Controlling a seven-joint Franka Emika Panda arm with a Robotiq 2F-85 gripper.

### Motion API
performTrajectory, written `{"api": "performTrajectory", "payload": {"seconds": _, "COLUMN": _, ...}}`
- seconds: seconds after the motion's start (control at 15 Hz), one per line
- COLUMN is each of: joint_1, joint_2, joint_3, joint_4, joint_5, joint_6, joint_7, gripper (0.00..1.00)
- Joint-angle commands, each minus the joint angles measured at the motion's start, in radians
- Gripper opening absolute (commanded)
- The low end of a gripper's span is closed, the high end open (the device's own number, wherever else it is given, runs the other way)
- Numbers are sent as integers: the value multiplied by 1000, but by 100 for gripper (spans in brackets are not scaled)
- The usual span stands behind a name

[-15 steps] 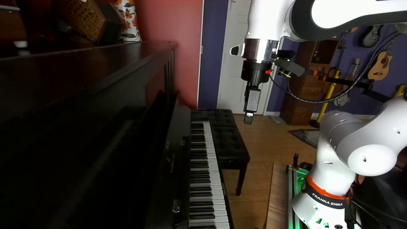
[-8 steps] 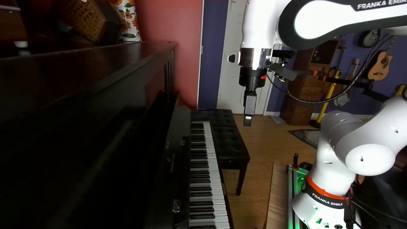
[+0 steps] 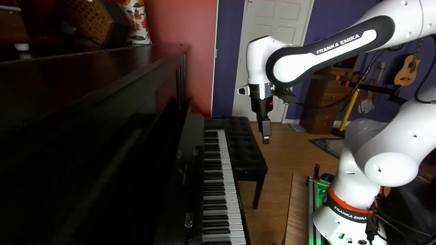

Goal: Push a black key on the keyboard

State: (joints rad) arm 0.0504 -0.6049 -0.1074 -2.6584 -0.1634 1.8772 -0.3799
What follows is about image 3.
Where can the dark upright piano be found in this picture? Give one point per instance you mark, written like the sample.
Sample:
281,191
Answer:
102,136

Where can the banjo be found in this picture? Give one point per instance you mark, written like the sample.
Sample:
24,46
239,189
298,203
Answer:
368,102

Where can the black stand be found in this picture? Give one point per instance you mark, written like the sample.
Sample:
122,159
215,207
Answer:
381,91

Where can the wicker case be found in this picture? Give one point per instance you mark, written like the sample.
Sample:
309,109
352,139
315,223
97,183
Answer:
90,20

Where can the white panel door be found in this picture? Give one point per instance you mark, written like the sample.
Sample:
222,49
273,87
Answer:
272,20

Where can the dark floor rug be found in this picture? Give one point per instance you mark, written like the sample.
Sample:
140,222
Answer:
328,146

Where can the black clamp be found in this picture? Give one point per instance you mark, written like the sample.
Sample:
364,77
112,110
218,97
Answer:
318,173

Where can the floral vase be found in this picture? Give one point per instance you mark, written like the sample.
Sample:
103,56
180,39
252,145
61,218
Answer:
138,23

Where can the black tufted piano bench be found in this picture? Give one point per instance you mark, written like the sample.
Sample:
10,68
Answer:
246,153

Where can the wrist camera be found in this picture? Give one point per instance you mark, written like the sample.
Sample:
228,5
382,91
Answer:
284,94

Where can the floor vent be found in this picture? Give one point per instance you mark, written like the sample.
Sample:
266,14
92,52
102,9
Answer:
297,128

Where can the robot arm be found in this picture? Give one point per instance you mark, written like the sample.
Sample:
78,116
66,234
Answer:
388,149

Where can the wooden cabinet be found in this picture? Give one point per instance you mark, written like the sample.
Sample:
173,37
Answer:
320,109

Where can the acoustic guitar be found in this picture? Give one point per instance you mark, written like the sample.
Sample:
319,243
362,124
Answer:
407,69

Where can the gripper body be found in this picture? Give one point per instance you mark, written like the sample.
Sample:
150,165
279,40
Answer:
262,106

